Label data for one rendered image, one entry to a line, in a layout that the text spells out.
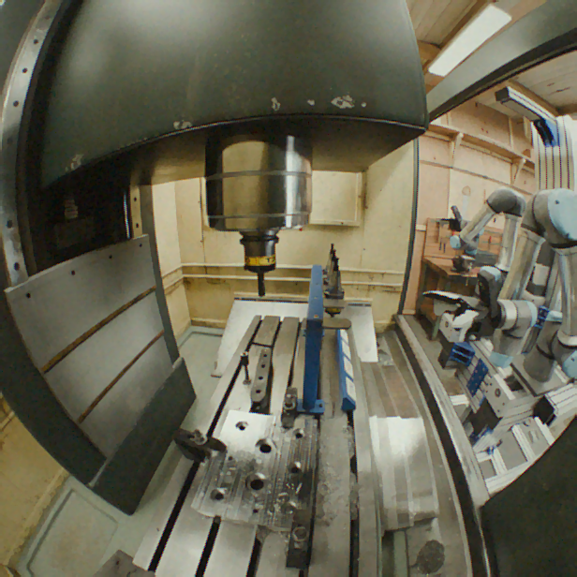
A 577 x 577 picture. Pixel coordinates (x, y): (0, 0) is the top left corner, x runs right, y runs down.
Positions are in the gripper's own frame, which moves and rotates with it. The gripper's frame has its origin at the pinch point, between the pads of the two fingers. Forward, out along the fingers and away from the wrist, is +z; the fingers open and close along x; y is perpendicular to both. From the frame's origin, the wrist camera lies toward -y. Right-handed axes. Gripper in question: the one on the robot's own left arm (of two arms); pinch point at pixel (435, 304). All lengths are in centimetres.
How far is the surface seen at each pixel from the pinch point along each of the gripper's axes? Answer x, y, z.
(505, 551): -51, 45, -29
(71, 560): -77, 72, 97
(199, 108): -20, -30, 38
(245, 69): -20, -34, 33
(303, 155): -10.9, -25.1, 27.7
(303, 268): 92, 21, 34
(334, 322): 6.5, 8.4, 21.0
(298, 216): -11.5, -16.9, 28.4
